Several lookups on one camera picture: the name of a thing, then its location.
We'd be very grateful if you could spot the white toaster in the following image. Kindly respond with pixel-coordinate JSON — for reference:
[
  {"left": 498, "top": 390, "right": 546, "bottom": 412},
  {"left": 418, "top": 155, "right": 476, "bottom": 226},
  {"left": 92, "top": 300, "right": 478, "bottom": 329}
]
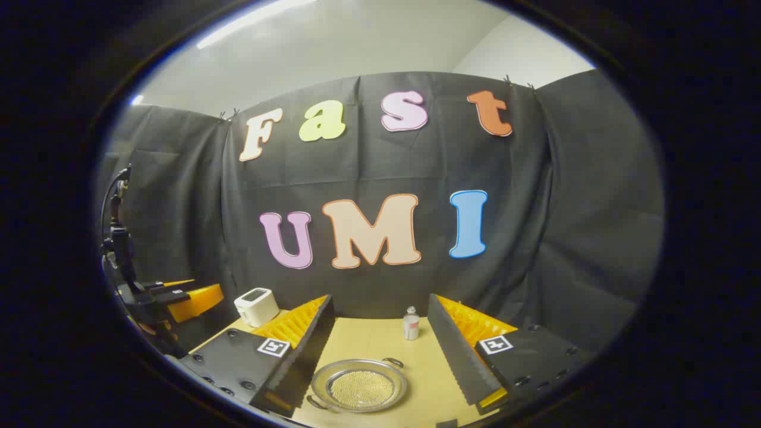
[{"left": 234, "top": 288, "right": 281, "bottom": 328}]

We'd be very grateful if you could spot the pile of soybeans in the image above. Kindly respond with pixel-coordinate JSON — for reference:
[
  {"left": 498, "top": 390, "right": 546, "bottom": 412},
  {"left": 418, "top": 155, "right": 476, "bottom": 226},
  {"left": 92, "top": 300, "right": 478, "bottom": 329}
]
[{"left": 330, "top": 370, "right": 395, "bottom": 410}]

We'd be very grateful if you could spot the steel pot with black handles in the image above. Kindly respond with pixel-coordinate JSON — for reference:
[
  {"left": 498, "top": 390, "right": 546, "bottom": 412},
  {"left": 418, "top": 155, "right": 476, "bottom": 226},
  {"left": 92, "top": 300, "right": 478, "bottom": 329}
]
[{"left": 306, "top": 357, "right": 409, "bottom": 414}]

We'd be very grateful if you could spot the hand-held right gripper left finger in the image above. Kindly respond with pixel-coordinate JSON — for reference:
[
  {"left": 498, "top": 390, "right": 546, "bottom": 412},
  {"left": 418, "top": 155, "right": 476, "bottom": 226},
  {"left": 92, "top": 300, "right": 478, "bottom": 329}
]
[{"left": 178, "top": 294, "right": 335, "bottom": 418}]

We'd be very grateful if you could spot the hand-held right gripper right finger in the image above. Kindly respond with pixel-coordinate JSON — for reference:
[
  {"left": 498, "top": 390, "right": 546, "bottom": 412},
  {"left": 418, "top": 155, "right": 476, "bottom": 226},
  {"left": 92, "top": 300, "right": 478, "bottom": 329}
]
[{"left": 427, "top": 293, "right": 595, "bottom": 416}]

